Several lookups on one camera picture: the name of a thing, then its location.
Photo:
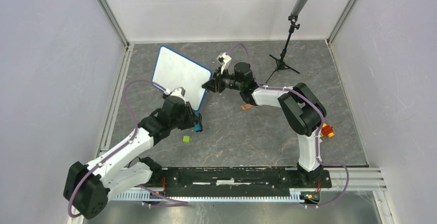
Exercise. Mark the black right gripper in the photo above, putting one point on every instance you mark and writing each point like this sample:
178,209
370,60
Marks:
215,84

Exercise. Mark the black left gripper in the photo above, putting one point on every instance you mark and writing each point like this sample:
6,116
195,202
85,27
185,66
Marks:
191,120

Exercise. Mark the blue whiteboard eraser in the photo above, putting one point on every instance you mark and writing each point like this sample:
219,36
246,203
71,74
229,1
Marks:
198,127

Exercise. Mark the blue framed whiteboard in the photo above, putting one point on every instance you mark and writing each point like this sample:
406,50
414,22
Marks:
174,70

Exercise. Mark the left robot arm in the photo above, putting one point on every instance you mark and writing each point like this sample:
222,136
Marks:
90,186

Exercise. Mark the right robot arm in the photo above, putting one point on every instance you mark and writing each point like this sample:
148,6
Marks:
304,112

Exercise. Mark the green cube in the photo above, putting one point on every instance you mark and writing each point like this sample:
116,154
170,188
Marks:
186,139

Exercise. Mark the orange wooden block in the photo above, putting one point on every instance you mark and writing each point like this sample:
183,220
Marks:
246,107

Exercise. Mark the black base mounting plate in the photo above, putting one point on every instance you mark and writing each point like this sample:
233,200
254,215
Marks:
236,182

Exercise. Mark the black microphone tripod stand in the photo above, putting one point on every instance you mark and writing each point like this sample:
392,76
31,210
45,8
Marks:
280,63

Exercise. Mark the orange red toy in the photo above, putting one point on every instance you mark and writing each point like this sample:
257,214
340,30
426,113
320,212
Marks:
327,131

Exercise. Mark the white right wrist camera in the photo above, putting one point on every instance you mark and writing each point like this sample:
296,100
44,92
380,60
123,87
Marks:
224,59

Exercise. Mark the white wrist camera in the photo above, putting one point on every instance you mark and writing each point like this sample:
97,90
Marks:
178,92
224,59

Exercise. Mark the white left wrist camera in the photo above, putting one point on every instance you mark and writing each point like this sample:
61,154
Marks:
178,92

